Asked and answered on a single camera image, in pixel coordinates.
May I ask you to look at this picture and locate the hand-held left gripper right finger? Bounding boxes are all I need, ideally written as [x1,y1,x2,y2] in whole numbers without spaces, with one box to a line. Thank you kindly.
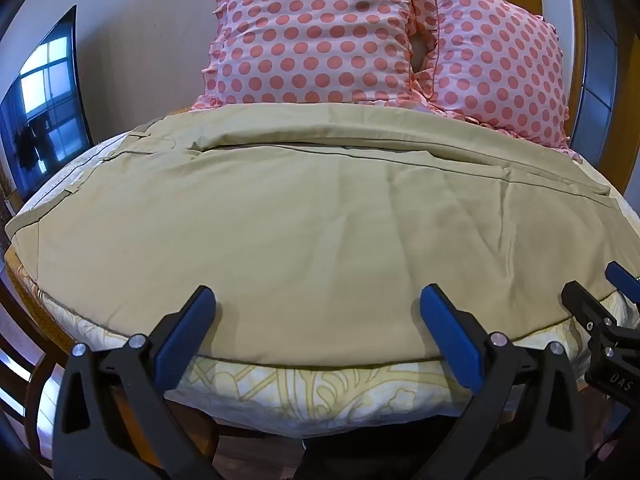
[419,284,587,480]

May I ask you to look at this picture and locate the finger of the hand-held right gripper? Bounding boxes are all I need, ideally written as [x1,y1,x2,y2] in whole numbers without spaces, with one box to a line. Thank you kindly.
[604,261,640,306]
[561,281,617,333]

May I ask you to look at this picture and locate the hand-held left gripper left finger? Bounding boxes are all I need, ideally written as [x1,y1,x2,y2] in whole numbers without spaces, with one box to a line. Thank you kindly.
[53,285,224,480]

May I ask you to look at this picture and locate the beige pants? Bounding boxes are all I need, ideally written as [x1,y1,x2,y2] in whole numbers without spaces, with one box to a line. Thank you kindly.
[5,102,640,367]

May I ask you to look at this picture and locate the white yellow patterned bed sheet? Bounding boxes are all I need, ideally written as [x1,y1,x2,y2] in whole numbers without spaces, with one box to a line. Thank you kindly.
[22,125,640,436]

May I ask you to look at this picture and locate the dark wooden chair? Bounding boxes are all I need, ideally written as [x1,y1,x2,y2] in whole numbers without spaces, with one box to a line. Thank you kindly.
[0,272,63,441]

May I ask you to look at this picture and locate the dark glass door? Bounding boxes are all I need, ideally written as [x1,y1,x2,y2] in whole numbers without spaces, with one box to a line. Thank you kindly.
[570,0,640,201]

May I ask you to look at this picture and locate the pink polka dot pillow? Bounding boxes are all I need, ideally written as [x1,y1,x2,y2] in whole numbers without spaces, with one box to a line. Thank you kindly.
[410,0,583,162]
[192,0,441,111]

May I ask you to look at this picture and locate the black television screen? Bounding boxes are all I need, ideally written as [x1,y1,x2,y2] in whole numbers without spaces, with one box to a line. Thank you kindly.
[0,5,95,202]

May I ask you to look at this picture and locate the wooden bed frame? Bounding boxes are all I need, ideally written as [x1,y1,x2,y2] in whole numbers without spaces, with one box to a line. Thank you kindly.
[4,245,221,466]

